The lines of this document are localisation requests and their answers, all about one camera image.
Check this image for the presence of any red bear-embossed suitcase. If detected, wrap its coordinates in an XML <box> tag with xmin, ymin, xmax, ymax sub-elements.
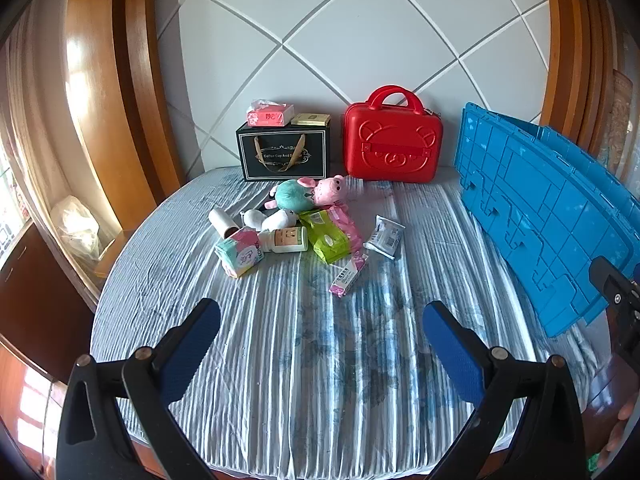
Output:
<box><xmin>342</xmin><ymin>85</ymin><xmax>444</xmax><ymax>183</ymax></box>

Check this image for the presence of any flat yellow box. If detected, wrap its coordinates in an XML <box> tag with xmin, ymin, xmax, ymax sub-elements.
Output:
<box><xmin>290</xmin><ymin>112</ymin><xmax>332</xmax><ymax>127</ymax></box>

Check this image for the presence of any white paper roll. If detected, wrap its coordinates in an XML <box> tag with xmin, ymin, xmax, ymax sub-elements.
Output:
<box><xmin>208</xmin><ymin>208</ymin><xmax>240</xmax><ymax>238</ymax></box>

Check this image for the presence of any white soft toy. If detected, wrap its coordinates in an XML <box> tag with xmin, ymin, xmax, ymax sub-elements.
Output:
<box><xmin>260</xmin><ymin>210</ymin><xmax>301</xmax><ymax>233</ymax></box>

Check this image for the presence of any person's right hand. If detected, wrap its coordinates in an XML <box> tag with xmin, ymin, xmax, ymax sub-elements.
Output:
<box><xmin>600</xmin><ymin>392</ymin><xmax>640</xmax><ymax>471</ymax></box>

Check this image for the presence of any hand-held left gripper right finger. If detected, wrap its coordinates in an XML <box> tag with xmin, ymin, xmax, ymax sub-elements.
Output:
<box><xmin>422</xmin><ymin>301</ymin><xmax>586</xmax><ymax>480</ymax></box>

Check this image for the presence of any small pink box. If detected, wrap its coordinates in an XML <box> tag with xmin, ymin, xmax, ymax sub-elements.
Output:
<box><xmin>328</xmin><ymin>253</ymin><xmax>369</xmax><ymax>298</ymax></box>

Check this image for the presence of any pink tissue box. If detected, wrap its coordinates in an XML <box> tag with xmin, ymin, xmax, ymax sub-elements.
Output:
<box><xmin>245</xmin><ymin>100</ymin><xmax>295</xmax><ymax>127</ymax></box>

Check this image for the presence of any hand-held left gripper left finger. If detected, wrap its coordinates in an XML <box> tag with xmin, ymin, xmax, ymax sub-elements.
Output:
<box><xmin>57</xmin><ymin>298</ymin><xmax>222</xmax><ymax>480</ymax></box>

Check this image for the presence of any green wet wipes pack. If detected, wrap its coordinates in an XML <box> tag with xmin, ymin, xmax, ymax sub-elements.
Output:
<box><xmin>299</xmin><ymin>210</ymin><xmax>349</xmax><ymax>264</ymax></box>

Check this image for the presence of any clear plastic bag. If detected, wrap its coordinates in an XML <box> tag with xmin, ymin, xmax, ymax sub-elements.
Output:
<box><xmin>50</xmin><ymin>195</ymin><xmax>103</xmax><ymax>261</ymax></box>

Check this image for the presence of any white bottle with beige label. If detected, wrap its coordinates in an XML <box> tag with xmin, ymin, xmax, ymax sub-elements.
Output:
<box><xmin>257</xmin><ymin>226</ymin><xmax>308</xmax><ymax>253</ymax></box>

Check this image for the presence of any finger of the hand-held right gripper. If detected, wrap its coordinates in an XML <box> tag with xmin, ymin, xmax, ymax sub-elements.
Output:
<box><xmin>588</xmin><ymin>256</ymin><xmax>640</xmax><ymax>361</ymax></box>

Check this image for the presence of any pink wet wipes pack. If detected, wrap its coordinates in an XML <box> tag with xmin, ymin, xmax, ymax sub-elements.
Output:
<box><xmin>327</xmin><ymin>203</ymin><xmax>363</xmax><ymax>253</ymax></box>

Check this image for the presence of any wooden headboard frame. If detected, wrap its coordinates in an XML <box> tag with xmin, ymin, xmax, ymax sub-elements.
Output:
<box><xmin>65</xmin><ymin>0</ymin><xmax>183</xmax><ymax>241</ymax></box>
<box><xmin>542</xmin><ymin>0</ymin><xmax>626</xmax><ymax>161</ymax></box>

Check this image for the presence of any pink pig plush toy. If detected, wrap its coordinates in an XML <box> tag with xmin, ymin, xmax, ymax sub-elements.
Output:
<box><xmin>263</xmin><ymin>175</ymin><xmax>348</xmax><ymax>211</ymax></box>

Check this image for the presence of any blue plastic crate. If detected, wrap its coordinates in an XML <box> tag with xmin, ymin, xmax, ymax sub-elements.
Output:
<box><xmin>453</xmin><ymin>102</ymin><xmax>636</xmax><ymax>338</ymax></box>

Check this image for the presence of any dark wooden nightstand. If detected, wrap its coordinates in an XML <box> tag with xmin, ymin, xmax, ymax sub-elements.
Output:
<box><xmin>0</xmin><ymin>220</ymin><xmax>98</xmax><ymax>376</ymax></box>

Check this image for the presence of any grey and white packet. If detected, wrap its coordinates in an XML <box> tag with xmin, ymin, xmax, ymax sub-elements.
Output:
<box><xmin>363</xmin><ymin>215</ymin><xmax>405</xmax><ymax>259</ymax></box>

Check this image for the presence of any black gift box with handles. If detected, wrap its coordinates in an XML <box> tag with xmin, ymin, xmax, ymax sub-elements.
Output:
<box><xmin>236</xmin><ymin>121</ymin><xmax>335</xmax><ymax>182</ymax></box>

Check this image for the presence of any pastel tissue pack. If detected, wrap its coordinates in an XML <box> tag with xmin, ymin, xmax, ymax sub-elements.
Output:
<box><xmin>215</xmin><ymin>227</ymin><xmax>264</xmax><ymax>278</ymax></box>

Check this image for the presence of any sheer beige curtain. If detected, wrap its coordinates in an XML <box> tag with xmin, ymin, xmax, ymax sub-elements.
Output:
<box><xmin>0</xmin><ymin>25</ymin><xmax>66</xmax><ymax>221</ymax></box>

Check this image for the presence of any striped blue bedsheet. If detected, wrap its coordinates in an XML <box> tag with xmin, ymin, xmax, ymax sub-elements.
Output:
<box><xmin>90</xmin><ymin>166</ymin><xmax>608</xmax><ymax>480</ymax></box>

